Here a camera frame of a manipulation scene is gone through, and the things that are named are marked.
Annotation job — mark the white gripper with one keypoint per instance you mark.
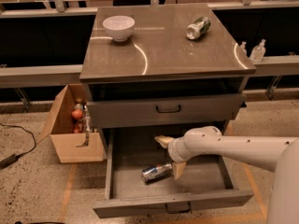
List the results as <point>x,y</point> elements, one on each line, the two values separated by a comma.
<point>173,151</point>

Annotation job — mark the redbull can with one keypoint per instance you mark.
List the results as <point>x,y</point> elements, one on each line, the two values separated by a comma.
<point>156,172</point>

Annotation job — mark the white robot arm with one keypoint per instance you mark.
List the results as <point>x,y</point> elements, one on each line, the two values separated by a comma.
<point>279,155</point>

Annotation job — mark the open grey middle drawer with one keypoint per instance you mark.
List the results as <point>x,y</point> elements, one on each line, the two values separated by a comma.
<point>206,182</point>

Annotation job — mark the closed grey top drawer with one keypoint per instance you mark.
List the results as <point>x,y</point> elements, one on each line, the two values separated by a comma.
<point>142,112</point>

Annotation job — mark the grey drawer cabinet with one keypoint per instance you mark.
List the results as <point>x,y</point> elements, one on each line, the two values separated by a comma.
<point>158,60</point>

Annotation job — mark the green and white can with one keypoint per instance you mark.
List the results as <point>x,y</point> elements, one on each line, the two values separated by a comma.
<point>198,28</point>

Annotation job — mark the cardboard box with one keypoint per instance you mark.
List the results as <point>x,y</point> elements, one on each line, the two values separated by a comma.
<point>59,127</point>

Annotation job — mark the orange fruit in box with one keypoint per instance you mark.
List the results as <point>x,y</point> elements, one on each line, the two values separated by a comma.
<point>77,114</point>

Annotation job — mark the small clear pump bottle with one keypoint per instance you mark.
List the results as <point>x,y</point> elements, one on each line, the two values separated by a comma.
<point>243,46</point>

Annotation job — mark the white bowl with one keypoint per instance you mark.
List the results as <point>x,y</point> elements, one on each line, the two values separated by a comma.
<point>119,27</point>

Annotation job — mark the black top drawer handle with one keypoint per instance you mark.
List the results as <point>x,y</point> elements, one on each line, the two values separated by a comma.
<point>167,110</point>

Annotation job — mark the black drawer handle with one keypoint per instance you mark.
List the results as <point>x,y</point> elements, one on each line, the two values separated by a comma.
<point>178,208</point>
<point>167,110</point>

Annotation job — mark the black middle drawer handle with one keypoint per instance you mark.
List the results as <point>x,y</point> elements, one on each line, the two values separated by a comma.
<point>178,208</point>

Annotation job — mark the grey metal rail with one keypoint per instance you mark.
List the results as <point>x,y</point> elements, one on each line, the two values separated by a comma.
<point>39,76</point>

